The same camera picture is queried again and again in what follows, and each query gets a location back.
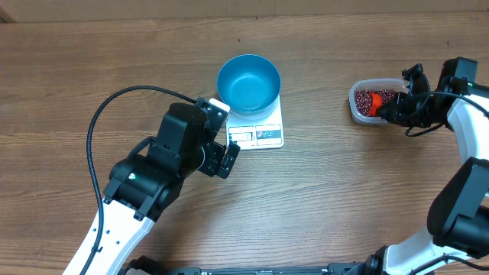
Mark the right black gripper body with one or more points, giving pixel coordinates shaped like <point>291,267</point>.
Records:
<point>418,114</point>

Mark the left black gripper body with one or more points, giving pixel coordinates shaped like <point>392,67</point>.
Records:
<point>212,159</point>

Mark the red measuring scoop blue handle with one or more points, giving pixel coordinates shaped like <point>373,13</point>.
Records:
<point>376,103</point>

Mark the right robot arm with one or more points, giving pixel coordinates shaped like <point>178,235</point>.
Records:
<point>457,222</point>

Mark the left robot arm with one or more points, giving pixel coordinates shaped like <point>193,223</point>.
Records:
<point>149,179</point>

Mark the white kitchen scale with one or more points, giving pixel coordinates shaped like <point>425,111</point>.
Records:
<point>257,132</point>

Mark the blue bowl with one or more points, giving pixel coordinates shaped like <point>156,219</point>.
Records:
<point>250,84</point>

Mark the clear plastic container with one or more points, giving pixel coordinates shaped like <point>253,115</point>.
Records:
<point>398,85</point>

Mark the red beans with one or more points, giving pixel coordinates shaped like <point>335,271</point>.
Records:
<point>363,99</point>

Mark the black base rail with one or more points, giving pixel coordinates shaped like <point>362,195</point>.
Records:
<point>147,266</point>

